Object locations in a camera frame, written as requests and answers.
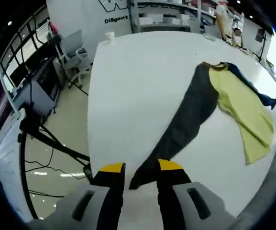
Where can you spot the black monitor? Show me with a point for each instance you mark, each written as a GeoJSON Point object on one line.
{"type": "Point", "coordinates": [19, 74]}

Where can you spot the yellow garment grey blue sleeves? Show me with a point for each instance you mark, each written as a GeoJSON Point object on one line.
{"type": "Point", "coordinates": [195, 107]}

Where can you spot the grey shelving rack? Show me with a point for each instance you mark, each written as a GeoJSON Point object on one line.
{"type": "Point", "coordinates": [135, 19]}

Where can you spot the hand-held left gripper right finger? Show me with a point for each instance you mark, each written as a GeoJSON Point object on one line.
{"type": "Point", "coordinates": [171, 191]}

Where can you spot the black tripod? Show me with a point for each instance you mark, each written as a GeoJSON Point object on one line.
{"type": "Point", "coordinates": [31, 119]}

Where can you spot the white paper cup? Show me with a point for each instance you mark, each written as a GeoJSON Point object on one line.
{"type": "Point", "coordinates": [110, 37]}

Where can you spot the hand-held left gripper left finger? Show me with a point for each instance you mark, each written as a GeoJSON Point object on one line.
{"type": "Point", "coordinates": [111, 191]}

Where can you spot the group of white storage boxes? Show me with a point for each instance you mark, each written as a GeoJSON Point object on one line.
{"type": "Point", "coordinates": [174, 21]}

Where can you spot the grey office chair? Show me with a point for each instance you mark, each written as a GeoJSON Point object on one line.
{"type": "Point", "coordinates": [72, 44]}

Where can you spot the coat stand with pink bag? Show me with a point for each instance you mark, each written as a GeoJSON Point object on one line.
{"type": "Point", "coordinates": [54, 27]}

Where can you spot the black stand with screen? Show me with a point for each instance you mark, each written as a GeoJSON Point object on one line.
{"type": "Point", "coordinates": [260, 36]}

